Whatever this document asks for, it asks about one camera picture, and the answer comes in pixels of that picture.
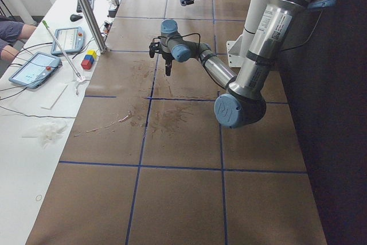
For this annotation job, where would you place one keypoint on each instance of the aluminium frame post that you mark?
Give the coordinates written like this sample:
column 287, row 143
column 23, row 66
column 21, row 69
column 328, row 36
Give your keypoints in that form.
column 93, row 26

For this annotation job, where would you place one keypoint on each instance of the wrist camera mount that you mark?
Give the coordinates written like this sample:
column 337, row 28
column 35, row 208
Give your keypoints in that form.
column 154, row 48

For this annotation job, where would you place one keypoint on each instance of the blue cube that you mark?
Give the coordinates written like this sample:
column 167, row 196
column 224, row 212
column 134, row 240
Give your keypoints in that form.
column 89, row 58

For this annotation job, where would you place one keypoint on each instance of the green handled grabber stick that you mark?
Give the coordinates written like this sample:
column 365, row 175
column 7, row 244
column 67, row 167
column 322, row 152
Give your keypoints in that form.
column 80, row 78

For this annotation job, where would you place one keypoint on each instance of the yellow cube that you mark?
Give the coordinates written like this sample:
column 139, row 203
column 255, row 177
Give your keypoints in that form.
column 92, row 53

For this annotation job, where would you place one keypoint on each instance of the silver metal cylinder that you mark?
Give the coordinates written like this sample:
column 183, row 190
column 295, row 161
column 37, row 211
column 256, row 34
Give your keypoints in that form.
column 115, row 2

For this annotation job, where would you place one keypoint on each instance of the seated person in black jacket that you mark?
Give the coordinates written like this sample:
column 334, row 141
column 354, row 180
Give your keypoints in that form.
column 11, row 31

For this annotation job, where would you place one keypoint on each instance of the white flat board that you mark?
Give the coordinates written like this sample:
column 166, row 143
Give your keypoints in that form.
column 52, row 96

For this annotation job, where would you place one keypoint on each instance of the near teach pendant tablet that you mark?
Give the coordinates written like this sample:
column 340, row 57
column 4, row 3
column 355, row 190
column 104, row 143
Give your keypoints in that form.
column 36, row 70

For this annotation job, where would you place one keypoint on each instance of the teach pendant tablet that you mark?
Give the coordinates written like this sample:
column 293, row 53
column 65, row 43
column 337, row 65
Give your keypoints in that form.
column 36, row 70
column 71, row 39

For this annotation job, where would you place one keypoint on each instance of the far teach pendant tablet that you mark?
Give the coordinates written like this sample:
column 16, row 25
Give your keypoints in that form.
column 71, row 39

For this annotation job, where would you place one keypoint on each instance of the black computer mouse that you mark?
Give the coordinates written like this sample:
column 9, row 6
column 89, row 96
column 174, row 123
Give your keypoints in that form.
column 75, row 17

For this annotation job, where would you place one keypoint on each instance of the white tissue wad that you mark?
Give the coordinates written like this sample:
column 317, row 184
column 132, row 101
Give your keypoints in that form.
column 46, row 133

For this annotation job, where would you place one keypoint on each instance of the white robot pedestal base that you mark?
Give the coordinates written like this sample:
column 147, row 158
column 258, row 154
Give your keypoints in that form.
column 238, row 49

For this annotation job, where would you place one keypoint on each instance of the red cube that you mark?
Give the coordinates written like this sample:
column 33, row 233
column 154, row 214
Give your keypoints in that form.
column 86, row 65

